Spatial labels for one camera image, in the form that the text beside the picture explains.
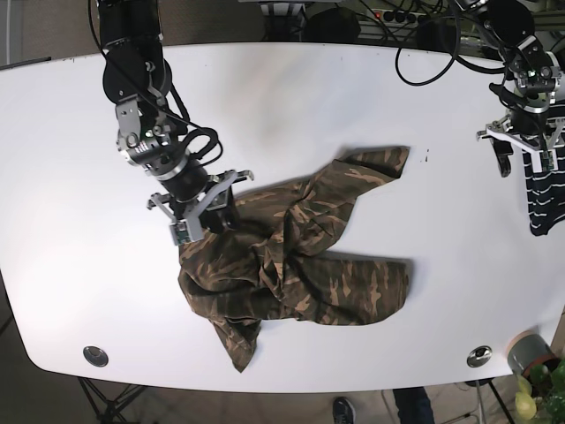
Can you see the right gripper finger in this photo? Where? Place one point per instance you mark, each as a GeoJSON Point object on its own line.
{"type": "Point", "coordinates": [222, 215]}

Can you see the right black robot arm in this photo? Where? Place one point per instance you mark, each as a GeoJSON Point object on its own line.
{"type": "Point", "coordinates": [155, 131]}

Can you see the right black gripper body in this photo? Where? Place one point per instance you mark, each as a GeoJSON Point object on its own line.
{"type": "Point", "coordinates": [190, 190]}

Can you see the green potted plant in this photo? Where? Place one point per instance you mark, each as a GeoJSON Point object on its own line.
{"type": "Point", "coordinates": [540, 396]}

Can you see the black white striped T-shirt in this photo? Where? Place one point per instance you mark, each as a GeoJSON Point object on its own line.
{"type": "Point", "coordinates": [545, 195]}

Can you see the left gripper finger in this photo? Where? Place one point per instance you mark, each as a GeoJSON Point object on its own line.
{"type": "Point", "coordinates": [504, 151]}

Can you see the camouflage pattern T-shirt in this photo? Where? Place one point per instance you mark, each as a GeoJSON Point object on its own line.
{"type": "Point", "coordinates": [276, 265]}

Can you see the right silver table grommet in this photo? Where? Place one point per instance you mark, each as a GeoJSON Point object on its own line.
{"type": "Point", "coordinates": [479, 356]}

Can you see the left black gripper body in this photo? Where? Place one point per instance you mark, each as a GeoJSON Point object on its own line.
{"type": "Point", "coordinates": [529, 125]}

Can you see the silver table grommet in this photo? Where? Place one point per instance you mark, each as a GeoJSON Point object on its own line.
{"type": "Point", "coordinates": [95, 356]}
{"type": "Point", "coordinates": [479, 356]}

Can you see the grey plant pot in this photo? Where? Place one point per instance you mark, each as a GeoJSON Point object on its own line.
{"type": "Point", "coordinates": [529, 349]}

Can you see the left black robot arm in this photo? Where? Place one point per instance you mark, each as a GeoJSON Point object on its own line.
{"type": "Point", "coordinates": [532, 77]}

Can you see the left silver table grommet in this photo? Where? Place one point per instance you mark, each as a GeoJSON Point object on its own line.
{"type": "Point", "coordinates": [95, 356]}

